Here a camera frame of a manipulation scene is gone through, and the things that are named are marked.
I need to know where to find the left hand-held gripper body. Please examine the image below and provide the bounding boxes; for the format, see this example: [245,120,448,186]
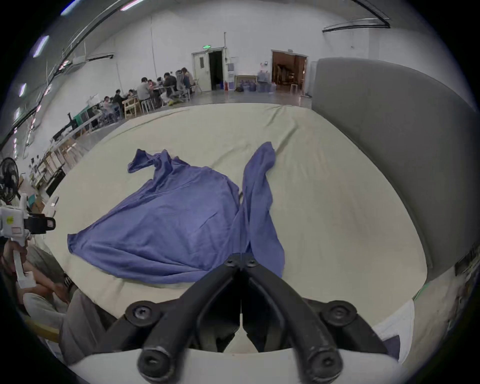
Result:
[0,193,57,289]

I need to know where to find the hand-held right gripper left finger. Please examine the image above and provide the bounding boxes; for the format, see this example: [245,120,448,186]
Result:
[92,255,241,382]

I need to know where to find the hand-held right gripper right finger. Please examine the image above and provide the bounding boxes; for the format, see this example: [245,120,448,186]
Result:
[241,255,389,383]

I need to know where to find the blue shirt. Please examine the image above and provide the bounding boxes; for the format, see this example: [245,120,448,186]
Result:
[67,142,286,285]

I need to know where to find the person's left hand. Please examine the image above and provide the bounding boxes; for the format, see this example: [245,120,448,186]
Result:
[0,240,29,277]

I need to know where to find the black standing fan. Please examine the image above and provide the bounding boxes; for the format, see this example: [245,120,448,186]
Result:
[0,157,20,202]

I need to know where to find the row of tables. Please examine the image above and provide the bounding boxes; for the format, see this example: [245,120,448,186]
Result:
[28,107,113,192]

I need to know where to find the white cloth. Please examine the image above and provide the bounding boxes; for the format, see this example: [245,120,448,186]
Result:
[373,299,415,365]

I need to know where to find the person's legs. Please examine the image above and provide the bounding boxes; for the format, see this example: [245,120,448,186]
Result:
[59,288,118,365]

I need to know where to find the wooden chair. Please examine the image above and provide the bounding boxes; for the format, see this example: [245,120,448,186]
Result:
[123,96,140,119]

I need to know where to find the grey padded headboard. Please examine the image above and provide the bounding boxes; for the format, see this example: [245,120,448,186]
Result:
[311,57,480,283]

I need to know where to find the group of people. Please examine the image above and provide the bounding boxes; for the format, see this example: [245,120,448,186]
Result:
[100,67,196,115]

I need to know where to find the group of blue water bottles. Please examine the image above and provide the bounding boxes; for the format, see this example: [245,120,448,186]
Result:
[235,70,279,93]

